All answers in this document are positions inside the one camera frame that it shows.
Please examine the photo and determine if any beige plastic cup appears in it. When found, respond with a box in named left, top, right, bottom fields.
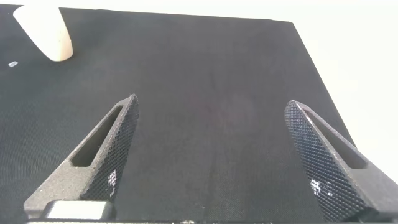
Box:
left=12, top=4, right=74, bottom=62

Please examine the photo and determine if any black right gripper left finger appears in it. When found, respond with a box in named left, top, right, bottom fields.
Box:
left=24, top=93, right=140, bottom=219

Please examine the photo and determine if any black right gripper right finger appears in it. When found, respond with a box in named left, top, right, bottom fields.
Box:
left=284, top=99, right=398, bottom=223

